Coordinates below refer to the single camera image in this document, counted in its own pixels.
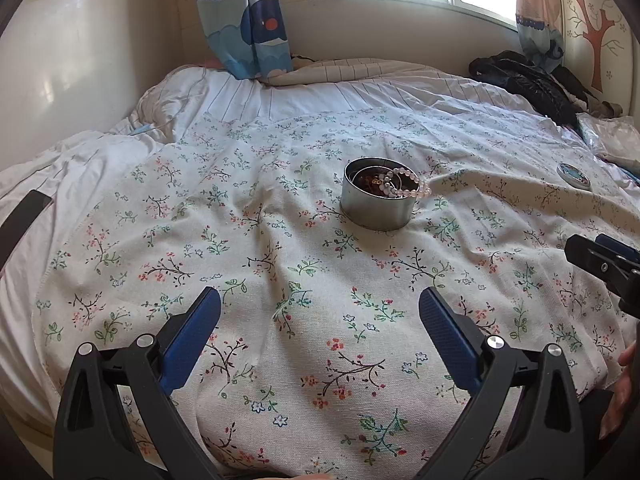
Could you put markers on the white glossy headboard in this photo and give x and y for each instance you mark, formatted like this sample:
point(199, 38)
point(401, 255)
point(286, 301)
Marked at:
point(75, 70)

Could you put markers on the round printed tin lid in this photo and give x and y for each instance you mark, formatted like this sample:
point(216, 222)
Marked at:
point(574, 176)

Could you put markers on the striped pillow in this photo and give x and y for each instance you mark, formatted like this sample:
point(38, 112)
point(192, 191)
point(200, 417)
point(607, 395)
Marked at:
point(350, 70)

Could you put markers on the person's dark clothing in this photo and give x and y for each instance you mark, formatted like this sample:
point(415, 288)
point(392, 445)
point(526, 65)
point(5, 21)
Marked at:
point(595, 435)

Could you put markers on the whale print curtain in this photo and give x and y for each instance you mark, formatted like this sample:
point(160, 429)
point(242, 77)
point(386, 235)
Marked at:
point(240, 25)

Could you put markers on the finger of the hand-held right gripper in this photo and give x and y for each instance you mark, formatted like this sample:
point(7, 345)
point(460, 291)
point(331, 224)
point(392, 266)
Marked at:
point(592, 255)
point(620, 248)

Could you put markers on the clear plastic bag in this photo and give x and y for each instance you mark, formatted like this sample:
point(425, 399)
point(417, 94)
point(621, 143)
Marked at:
point(612, 135)

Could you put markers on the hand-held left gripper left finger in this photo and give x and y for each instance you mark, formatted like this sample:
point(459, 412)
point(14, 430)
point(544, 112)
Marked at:
point(192, 335)

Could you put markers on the round metal tin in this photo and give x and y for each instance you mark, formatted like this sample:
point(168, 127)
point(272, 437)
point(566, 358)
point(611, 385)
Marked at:
point(375, 210)

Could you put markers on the brown cloth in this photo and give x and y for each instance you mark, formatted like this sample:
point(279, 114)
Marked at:
point(607, 108)

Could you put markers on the person's right hand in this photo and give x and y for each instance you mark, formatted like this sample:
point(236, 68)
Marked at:
point(631, 390)

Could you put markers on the black puffer jacket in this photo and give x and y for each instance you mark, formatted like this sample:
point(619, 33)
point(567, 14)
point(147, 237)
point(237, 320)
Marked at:
point(530, 82)

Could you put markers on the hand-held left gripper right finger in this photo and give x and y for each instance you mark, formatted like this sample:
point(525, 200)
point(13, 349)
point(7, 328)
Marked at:
point(450, 335)

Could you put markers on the white floral bedsheet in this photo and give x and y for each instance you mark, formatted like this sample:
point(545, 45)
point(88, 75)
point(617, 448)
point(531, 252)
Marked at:
point(300, 285)

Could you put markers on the white wardrobe with tree decal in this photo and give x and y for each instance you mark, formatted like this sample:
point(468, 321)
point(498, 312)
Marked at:
point(595, 35)

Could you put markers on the light blue face mask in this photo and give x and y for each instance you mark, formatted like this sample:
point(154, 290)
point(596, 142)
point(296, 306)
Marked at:
point(140, 129)

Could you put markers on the floral bed quilt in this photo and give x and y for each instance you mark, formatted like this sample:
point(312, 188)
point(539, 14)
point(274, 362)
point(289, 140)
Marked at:
point(200, 100)

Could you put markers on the pink curtain with blue hem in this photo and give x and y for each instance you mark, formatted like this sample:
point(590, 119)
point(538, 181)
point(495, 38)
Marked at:
point(537, 10)

